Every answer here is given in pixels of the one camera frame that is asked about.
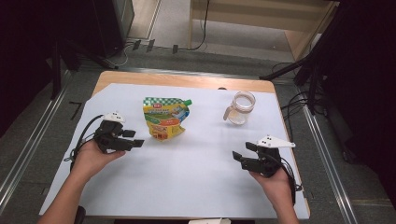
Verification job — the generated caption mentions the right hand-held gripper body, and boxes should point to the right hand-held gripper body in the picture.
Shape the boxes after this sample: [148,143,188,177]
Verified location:
[239,134,296,179]

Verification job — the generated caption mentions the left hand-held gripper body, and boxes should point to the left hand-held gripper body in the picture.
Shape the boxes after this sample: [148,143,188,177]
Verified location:
[93,111,134,155]

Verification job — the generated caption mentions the yellow green spouted pouch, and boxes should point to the yellow green spouted pouch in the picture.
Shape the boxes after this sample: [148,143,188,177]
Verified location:
[142,96,193,142]

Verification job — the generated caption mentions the clear jar with hinged lid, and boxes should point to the clear jar with hinged lid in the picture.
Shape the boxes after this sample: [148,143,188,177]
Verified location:
[222,91,257,126]

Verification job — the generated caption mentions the person's left hand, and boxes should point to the person's left hand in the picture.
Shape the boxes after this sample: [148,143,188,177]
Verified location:
[70,139,127,185]

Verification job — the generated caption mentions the person's right hand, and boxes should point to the person's right hand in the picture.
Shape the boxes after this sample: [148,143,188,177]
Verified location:
[248,167,296,213]

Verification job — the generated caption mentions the black stand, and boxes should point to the black stand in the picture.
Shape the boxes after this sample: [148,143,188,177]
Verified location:
[50,36,120,101]
[260,0,344,116]

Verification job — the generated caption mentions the dark cabinet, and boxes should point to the dark cabinet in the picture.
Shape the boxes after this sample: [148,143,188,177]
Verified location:
[92,0,135,59]

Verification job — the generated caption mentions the dark curtain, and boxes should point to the dark curtain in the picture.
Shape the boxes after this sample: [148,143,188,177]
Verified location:
[0,0,96,138]
[337,0,396,203]

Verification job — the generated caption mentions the light wooden shelf unit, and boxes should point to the light wooden shelf unit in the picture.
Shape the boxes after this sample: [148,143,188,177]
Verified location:
[188,0,340,62]

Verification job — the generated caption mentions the left hand-held gripper black cable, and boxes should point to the left hand-held gripper black cable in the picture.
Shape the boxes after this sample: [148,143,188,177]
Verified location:
[64,114,106,172]

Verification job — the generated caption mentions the hand-held gripper black cable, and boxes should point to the hand-held gripper black cable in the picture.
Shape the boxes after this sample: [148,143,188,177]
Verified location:
[279,156,304,207]
[64,114,106,172]

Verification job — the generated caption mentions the right hand-held gripper black cable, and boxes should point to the right hand-held gripper black cable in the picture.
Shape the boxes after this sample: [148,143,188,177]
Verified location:
[279,156,304,207]

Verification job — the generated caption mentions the black floor cables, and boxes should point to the black floor cables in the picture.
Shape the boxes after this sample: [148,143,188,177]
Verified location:
[271,61,325,134]

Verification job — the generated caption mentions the metal floor rail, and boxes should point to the metal floor rail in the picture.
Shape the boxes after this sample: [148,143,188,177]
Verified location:
[0,70,73,213]
[301,105,360,224]
[117,66,260,79]

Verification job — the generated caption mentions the white floor cable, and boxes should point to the white floor cable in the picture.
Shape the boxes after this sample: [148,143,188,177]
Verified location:
[113,43,135,68]

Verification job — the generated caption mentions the hanging black cable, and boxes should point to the hanging black cable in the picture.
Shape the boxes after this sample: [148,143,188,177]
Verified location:
[178,0,211,52]

